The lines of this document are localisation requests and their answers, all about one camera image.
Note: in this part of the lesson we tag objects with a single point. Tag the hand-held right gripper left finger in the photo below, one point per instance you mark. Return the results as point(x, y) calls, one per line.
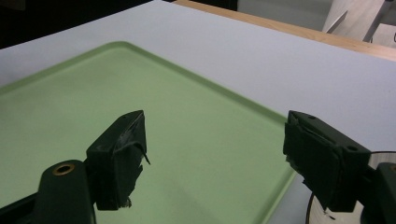
point(115, 161)

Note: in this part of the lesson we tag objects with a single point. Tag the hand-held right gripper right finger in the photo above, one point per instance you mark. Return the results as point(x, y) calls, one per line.
point(323, 155)

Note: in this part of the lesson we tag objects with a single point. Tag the light green tray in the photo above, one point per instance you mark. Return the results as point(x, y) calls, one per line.
point(193, 124)

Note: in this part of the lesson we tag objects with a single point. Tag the light wooden stand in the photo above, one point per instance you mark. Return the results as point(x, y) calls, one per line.
point(358, 18)

